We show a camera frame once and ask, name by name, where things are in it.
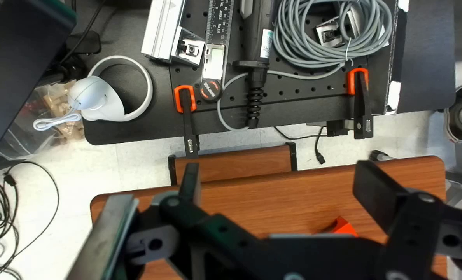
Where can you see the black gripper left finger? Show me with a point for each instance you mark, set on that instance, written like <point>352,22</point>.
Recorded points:
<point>200,234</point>

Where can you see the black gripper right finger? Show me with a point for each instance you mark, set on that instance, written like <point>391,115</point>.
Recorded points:
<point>410,218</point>

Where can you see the orange block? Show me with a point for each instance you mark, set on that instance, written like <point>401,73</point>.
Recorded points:
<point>340,226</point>

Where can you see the left orange black clamp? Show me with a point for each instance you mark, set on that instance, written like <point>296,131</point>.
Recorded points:
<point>186,105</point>

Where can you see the orange black clamp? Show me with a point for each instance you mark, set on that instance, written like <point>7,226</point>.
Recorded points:
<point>359,83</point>
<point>186,105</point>

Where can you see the black red round knob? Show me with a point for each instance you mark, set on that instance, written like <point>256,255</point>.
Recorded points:
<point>211,91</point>

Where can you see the right orange black clamp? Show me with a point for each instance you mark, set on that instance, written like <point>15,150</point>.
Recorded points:
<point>359,83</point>

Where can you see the black power plug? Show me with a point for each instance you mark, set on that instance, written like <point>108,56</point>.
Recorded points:
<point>257,72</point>

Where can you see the dark monitor panel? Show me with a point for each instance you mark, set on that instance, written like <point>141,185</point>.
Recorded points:
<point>32,35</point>

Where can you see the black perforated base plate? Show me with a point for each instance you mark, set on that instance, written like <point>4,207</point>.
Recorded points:
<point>309,45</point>

